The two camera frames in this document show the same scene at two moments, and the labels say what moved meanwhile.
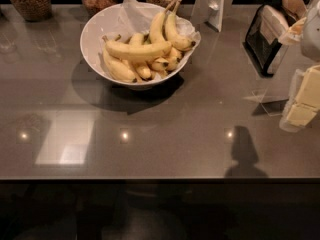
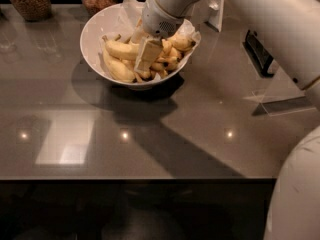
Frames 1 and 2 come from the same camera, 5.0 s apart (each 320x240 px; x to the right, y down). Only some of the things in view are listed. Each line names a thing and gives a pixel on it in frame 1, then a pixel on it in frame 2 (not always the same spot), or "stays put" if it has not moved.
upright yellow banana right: x=174 y=33 stays put
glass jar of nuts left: x=32 y=1 stays put
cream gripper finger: x=296 y=116 to x=159 y=23
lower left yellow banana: x=119 y=68 stays put
